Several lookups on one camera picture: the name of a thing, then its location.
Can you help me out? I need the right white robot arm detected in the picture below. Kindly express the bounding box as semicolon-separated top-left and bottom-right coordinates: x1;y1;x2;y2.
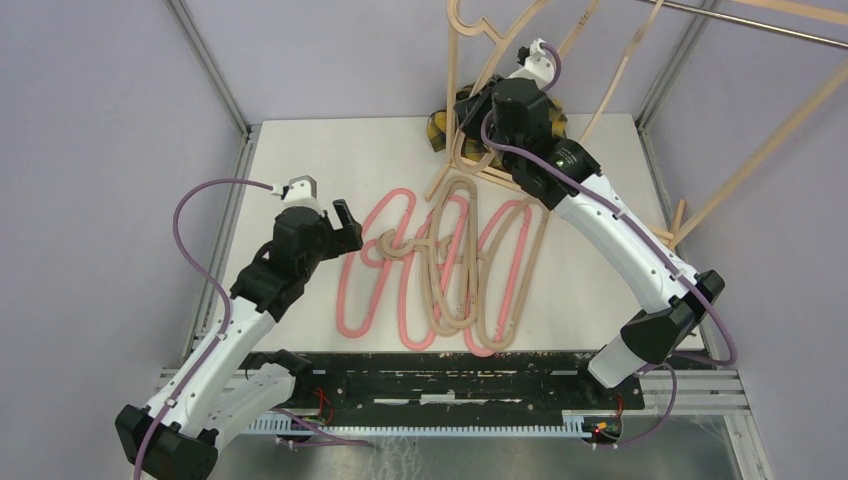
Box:
453;78;725;408

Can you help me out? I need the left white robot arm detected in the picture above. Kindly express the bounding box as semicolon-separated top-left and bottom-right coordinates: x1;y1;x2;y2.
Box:
115;199;363;479

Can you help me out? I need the yellow plaid shirt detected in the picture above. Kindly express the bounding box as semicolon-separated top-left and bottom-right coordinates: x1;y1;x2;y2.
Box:
427;82;570;175

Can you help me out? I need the left pink hanger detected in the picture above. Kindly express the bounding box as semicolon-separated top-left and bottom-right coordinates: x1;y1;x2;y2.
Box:
336;187;417;339

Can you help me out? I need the right pink hanger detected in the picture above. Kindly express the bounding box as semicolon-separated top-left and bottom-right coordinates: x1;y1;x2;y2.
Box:
462;198;539;359

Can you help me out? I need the metal rack rod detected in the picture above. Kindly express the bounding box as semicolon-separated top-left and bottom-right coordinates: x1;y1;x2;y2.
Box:
662;1;847;51

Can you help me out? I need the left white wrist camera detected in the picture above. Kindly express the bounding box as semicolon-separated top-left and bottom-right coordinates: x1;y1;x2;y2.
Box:
271;175;326;216

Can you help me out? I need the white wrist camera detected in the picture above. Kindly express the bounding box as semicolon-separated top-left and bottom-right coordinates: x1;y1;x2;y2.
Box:
271;175;326;216
510;38;562;92

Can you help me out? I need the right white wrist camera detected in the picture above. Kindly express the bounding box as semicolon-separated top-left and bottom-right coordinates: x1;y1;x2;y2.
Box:
510;38;562;92

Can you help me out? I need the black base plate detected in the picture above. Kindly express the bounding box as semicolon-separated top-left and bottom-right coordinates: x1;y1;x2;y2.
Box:
237;351;645;428

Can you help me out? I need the wooden clothes rack frame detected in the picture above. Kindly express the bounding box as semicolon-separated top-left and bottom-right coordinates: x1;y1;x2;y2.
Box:
423;0;848;250

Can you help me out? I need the white slotted cable duct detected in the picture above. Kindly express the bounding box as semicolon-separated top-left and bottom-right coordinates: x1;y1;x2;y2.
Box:
243;413;591;440

